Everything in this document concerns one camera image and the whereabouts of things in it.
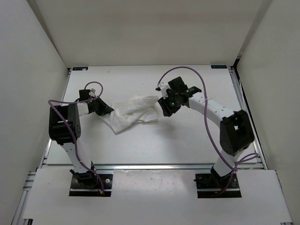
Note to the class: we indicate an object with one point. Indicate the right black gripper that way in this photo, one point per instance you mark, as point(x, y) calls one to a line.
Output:
point(168, 110)

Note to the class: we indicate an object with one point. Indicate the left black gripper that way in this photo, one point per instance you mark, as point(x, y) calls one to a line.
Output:
point(105, 109)

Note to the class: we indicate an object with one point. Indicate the white pleated skirt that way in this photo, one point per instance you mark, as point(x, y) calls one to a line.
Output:
point(126, 113)

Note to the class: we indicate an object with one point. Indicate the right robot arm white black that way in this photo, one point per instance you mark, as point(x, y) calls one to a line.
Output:
point(235, 131)

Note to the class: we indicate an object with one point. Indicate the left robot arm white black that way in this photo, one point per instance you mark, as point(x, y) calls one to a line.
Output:
point(65, 130)

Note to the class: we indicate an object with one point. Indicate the left blue label sticker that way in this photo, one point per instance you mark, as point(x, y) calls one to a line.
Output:
point(80, 68)

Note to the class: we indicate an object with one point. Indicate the blue label sticker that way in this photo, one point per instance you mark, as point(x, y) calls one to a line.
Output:
point(218, 66)
point(80, 68)

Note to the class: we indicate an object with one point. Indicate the right blue label sticker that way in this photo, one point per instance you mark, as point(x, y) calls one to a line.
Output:
point(218, 66)

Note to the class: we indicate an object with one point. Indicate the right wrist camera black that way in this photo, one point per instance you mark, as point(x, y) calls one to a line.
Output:
point(177, 85)

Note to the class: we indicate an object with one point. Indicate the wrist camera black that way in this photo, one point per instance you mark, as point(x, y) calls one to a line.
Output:
point(177, 85)
point(85, 94)

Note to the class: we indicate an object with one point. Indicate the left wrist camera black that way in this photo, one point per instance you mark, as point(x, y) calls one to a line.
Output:
point(85, 94)

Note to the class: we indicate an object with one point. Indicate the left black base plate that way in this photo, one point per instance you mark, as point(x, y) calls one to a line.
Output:
point(92, 189)

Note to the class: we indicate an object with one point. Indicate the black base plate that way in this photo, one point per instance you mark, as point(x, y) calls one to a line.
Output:
point(208, 186)
point(92, 189)

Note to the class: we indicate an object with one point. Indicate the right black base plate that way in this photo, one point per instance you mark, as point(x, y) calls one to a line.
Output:
point(208, 186)

